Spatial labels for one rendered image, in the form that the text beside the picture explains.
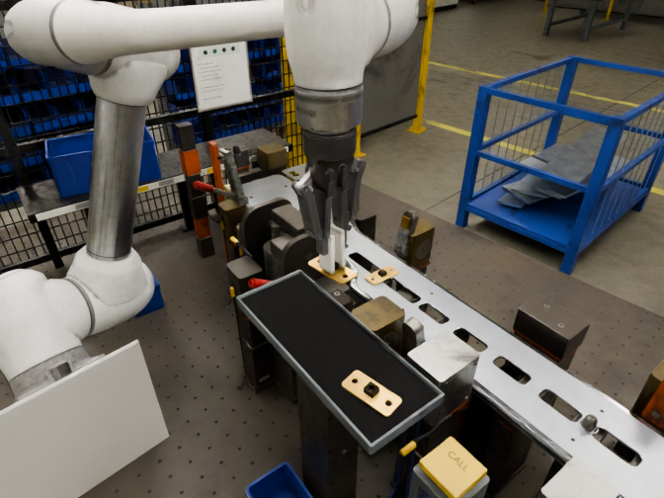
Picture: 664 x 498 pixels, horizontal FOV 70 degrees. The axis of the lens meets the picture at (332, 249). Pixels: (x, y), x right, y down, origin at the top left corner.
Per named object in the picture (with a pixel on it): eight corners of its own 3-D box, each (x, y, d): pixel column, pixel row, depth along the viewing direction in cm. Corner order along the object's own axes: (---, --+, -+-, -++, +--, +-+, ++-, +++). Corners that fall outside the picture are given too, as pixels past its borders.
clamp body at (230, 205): (259, 298, 156) (248, 205, 136) (231, 311, 151) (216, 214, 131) (249, 289, 160) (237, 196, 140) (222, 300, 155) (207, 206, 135)
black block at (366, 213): (379, 286, 161) (385, 211, 145) (358, 297, 156) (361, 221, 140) (370, 279, 165) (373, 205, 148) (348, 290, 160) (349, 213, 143)
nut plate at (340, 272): (359, 275, 77) (359, 269, 76) (342, 286, 74) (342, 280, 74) (323, 255, 82) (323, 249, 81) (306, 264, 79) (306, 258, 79)
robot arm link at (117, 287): (48, 320, 120) (122, 291, 138) (90, 352, 114) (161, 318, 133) (58, -13, 88) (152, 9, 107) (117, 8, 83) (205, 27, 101)
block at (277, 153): (291, 233, 188) (287, 148, 168) (274, 240, 184) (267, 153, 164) (281, 225, 193) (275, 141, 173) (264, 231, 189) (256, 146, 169)
